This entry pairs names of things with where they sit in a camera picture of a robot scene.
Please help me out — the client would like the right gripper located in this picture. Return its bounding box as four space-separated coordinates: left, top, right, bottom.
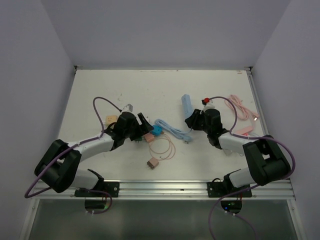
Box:
185 108 212 134

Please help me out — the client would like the thin pink charger cable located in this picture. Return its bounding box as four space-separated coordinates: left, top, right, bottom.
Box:
149 133 176 160

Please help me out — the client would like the silver white charger block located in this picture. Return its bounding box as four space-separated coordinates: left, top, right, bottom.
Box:
223 149 233 156

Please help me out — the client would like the beige cube socket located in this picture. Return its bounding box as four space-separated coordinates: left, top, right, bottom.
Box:
105 115 118 126

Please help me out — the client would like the base mount plate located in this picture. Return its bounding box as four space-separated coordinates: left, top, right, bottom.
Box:
206 178 252 198
74 181 120 198

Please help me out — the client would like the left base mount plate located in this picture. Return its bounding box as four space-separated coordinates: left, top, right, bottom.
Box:
74 181 120 198

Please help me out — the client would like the pink charger plug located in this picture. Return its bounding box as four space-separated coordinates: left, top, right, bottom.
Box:
143 133 155 143

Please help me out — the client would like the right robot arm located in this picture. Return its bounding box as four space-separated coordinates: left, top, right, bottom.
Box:
185 108 293 197

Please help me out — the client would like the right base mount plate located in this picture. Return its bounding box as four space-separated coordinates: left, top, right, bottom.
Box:
206 178 252 198

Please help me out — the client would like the aluminium front rail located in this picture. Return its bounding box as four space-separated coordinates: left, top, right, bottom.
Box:
31 179 296 201

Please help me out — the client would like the light blue power strip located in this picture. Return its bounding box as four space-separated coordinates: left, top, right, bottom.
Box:
154 94 194 144

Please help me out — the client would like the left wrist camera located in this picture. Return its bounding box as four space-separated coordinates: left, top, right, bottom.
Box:
121 103 134 113

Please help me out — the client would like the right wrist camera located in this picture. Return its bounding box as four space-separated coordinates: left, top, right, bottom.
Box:
201 97 216 112

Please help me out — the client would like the pink power strip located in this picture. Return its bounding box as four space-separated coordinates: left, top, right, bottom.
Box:
235 126 254 136

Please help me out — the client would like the blue square charger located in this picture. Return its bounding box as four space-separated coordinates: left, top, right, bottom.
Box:
150 125 163 137

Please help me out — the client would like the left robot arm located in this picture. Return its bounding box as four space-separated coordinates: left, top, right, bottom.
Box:
34 112 154 197

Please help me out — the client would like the brown plug adapter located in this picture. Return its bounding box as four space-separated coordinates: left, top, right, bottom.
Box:
146 157 159 170

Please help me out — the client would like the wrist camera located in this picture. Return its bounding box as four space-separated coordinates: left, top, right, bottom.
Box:
121 103 134 113
201 97 216 112

